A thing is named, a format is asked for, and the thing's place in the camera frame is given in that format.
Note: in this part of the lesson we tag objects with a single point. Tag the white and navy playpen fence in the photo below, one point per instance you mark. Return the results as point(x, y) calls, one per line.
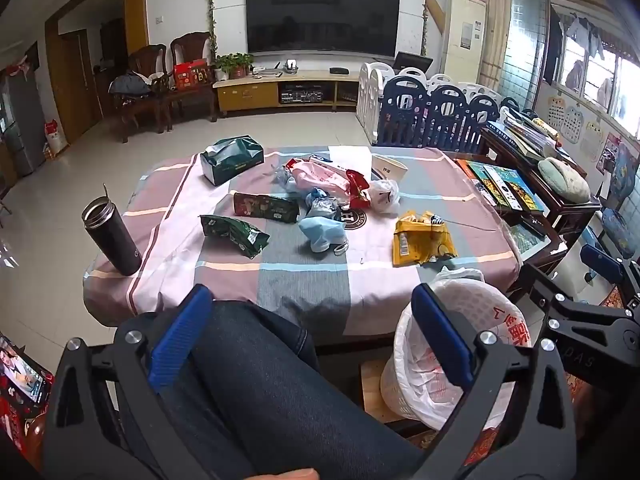
point(410, 110)

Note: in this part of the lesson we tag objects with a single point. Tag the paper cup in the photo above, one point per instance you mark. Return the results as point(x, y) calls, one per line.
point(385, 168)

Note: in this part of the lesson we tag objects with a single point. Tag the wooden armchair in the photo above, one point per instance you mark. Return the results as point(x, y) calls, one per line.
point(142, 90)
point(188, 48)

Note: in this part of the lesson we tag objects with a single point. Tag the black thermos bottle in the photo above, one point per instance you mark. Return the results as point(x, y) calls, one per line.
point(105, 226)

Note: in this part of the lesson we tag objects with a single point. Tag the white air conditioner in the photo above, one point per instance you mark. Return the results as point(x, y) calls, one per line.
point(462, 49)

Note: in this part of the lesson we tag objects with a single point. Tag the black wall television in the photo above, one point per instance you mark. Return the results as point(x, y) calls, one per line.
point(359, 26)

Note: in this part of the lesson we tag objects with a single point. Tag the dark green snack packet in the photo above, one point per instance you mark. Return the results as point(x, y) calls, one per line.
point(265, 207)

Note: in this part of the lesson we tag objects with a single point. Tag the blue child chair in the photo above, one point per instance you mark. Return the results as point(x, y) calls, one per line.
point(622, 169)

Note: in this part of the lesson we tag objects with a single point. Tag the potted green plant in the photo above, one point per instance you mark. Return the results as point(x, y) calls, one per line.
point(235, 65)

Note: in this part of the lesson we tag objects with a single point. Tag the stack of books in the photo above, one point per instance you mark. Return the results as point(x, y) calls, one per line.
point(515, 131)

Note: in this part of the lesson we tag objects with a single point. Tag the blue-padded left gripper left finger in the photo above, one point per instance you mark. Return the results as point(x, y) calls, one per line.
point(105, 419)

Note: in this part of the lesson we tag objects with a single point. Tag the grey plush cushion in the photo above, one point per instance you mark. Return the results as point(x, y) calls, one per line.
point(564, 180)

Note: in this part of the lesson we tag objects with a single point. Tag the blue face mask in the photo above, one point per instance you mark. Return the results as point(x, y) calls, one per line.
point(323, 233)

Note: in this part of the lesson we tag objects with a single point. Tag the clear blue plastic wrapper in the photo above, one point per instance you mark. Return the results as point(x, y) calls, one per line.
point(320, 204)

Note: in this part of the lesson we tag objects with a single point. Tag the colourful picture book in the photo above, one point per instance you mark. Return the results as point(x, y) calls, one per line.
point(501, 187)

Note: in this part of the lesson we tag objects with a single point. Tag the wooden armchair right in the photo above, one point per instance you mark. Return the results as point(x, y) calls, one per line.
point(188, 48)

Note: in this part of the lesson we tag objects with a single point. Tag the white trash bin with bag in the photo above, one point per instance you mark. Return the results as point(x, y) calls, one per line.
point(433, 360)

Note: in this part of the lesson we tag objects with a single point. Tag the wooden armchair left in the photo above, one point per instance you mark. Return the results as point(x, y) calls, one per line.
point(142, 90)

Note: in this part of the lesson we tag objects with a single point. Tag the green snack bag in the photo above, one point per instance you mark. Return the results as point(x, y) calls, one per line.
point(249, 240)

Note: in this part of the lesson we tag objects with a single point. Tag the pink plastic bag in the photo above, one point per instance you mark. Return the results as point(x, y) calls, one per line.
point(311, 173)

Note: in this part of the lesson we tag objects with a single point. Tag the white tissue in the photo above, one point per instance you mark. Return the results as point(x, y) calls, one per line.
point(384, 196)

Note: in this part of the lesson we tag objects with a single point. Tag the yellow snack bag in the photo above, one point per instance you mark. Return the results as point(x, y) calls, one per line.
point(421, 238)

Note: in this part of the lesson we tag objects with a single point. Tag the wooden TV cabinet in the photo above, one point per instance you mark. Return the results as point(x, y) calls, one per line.
point(305, 89)

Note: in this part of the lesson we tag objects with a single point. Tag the red gift box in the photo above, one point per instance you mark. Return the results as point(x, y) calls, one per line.
point(191, 74)

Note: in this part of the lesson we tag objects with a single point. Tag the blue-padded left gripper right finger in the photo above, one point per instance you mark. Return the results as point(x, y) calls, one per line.
point(536, 438)

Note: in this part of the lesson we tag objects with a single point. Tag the green tissue box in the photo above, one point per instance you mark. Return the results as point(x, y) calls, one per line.
point(226, 158)

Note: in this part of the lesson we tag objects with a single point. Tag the person's jeans leg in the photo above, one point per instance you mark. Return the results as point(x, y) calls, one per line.
point(250, 401)

